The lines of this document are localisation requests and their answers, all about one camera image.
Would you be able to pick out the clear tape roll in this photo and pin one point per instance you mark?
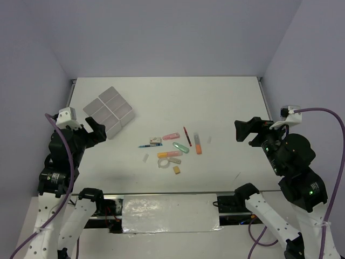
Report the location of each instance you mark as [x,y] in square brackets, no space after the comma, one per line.
[163,163]

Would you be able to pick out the orange grey highlighter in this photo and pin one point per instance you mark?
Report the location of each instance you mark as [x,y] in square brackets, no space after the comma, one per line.
[197,143]

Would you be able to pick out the white organizer right box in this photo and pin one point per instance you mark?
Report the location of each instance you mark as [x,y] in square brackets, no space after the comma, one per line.
[115,102]

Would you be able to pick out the white organizer box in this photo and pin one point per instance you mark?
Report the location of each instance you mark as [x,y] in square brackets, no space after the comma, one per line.
[102,115]
[115,102]

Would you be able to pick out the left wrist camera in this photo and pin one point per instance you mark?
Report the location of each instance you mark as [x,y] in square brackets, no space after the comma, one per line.
[67,118]

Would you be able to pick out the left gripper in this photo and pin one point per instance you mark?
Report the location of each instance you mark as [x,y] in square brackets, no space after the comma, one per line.
[98,129]

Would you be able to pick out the orange pink highlighter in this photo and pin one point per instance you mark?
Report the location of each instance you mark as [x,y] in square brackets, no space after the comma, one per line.
[169,154]

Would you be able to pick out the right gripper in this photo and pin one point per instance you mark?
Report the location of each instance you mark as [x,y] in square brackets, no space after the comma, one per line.
[255,123]

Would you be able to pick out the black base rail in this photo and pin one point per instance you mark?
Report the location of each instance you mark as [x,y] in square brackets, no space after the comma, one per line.
[109,216]

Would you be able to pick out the red pen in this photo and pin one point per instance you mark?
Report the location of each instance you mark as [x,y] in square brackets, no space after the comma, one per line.
[187,136]

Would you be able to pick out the silver foil panel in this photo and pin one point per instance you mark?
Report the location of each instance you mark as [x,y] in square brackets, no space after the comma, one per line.
[185,213]

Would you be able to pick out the pink correction tape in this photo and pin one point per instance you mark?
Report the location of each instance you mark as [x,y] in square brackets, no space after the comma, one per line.
[171,136]

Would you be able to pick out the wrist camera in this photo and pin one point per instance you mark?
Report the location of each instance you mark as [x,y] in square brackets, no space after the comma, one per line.
[67,118]
[288,117]

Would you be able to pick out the blue pen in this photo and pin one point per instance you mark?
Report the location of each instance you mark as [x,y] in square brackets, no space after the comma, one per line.
[150,145]

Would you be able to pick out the small yellow eraser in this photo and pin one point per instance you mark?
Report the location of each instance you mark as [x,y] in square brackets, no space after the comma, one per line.
[176,170]

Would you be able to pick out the white eraser box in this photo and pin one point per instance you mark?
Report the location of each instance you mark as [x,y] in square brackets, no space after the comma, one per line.
[155,140]

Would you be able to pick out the grey white eraser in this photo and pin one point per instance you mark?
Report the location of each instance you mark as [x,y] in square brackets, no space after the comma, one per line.
[174,160]

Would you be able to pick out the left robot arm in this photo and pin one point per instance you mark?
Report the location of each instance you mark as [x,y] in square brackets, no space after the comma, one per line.
[53,237]

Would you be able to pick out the white organizer left box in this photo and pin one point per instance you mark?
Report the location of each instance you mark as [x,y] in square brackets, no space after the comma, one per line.
[102,115]

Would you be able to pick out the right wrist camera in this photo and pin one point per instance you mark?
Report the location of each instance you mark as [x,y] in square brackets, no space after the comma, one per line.
[288,117]

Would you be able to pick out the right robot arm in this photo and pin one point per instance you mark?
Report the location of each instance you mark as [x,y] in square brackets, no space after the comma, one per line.
[289,155]

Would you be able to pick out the green correction tape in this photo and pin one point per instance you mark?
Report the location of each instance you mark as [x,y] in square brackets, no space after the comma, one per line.
[181,147]

